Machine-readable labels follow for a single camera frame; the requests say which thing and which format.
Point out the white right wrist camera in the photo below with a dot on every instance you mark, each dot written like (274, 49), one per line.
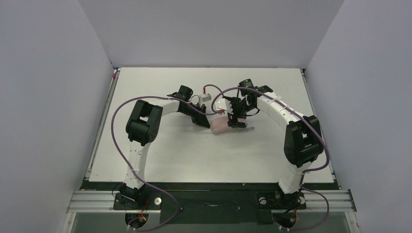
(224, 105)

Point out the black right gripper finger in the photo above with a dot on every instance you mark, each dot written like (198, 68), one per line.
(232, 121)
(242, 123)

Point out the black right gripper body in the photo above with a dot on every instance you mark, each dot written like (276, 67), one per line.
(234, 110)

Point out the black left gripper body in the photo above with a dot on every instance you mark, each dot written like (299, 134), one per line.
(199, 116)

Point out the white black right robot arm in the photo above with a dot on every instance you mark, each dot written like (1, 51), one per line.
(303, 141)

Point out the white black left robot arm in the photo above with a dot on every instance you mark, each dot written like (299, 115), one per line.
(142, 129)

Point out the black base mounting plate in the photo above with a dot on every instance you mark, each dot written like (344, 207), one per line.
(213, 203)

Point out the pink umbrella case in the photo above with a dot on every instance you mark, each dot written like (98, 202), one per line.
(220, 126)

